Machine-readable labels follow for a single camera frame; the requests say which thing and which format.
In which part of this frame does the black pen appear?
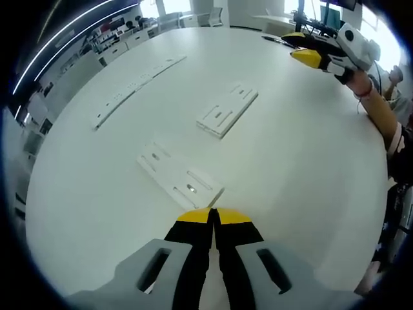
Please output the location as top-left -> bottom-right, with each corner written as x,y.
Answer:
261,34 -> 297,48

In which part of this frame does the white socket holder cover plate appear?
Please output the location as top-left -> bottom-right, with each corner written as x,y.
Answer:
136,141 -> 226,211
196,81 -> 259,140

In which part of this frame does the white curved desk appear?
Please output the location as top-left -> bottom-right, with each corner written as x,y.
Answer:
253,14 -> 310,33

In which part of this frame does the computer monitor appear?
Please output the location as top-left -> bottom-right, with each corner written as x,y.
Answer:
321,5 -> 341,30

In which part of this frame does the red string bracelet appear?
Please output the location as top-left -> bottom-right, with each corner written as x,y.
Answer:
353,79 -> 375,114

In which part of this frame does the black stand pole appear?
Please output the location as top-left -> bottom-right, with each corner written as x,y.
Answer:
292,0 -> 309,32

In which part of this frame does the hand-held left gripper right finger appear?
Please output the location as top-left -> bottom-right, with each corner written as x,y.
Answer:
212,207 -> 363,310

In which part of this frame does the white office chair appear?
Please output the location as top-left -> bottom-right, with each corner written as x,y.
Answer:
208,6 -> 225,27

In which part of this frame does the person's dark patterned shirt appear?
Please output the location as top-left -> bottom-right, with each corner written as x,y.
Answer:
354,124 -> 413,296

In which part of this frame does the row of white office desks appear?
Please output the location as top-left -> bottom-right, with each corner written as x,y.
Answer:
57,19 -> 162,75

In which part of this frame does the person's right hand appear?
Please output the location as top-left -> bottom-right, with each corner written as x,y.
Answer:
334,67 -> 365,85

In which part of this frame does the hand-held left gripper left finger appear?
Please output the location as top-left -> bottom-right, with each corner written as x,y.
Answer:
67,208 -> 214,310

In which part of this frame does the long white socket holder strip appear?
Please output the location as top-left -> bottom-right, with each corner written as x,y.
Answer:
92,55 -> 188,131

